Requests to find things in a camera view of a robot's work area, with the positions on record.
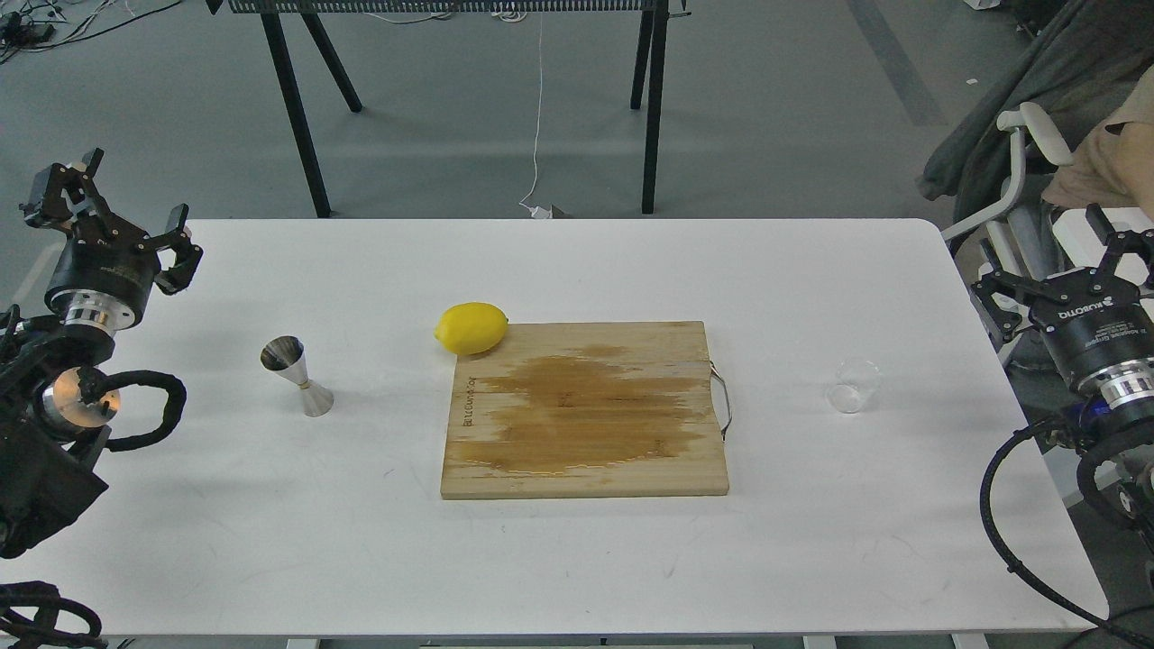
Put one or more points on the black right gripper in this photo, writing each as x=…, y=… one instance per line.
x=1088, y=320

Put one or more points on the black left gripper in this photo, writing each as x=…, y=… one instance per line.
x=109, y=266

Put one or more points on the steel jigger measuring cup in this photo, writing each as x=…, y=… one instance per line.
x=285, y=356

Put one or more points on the clear glass cup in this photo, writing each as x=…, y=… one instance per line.
x=856, y=384

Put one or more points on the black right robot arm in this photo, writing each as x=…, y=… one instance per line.
x=1114, y=417

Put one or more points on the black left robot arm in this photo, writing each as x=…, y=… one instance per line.
x=60, y=410

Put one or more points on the white office chair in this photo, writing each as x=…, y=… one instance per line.
x=1016, y=236

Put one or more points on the grey jacket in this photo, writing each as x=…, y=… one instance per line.
x=1083, y=64

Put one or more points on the yellow lemon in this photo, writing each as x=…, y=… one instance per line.
x=471, y=328

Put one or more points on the wooden cutting board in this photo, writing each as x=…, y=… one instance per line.
x=586, y=410

